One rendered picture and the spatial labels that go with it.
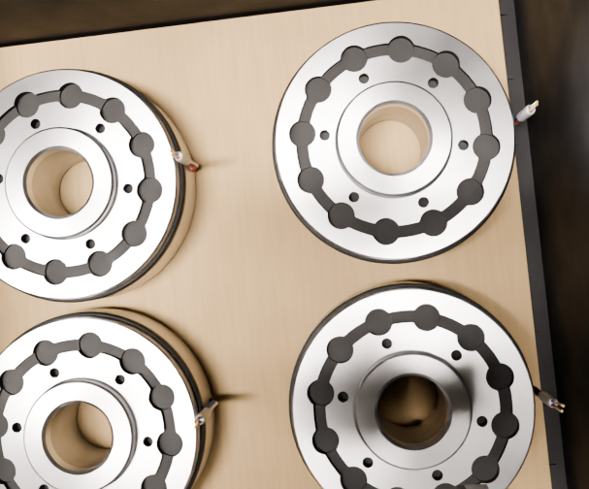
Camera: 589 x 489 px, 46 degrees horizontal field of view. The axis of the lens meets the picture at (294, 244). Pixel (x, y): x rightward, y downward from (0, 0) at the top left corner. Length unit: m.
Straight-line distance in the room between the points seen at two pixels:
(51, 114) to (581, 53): 0.22
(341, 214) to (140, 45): 0.13
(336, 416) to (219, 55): 0.17
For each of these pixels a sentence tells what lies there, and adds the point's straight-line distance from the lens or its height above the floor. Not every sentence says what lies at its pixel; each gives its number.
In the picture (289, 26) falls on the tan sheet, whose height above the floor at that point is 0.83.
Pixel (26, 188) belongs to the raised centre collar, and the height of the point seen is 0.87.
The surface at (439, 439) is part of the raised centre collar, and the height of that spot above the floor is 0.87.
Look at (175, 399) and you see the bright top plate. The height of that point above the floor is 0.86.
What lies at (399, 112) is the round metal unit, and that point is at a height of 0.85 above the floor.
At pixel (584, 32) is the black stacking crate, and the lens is 0.27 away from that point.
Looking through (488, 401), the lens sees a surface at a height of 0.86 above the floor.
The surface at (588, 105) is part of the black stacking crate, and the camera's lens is 0.27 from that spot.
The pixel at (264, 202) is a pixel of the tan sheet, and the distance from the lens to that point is 0.33.
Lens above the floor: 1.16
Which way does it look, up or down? 86 degrees down
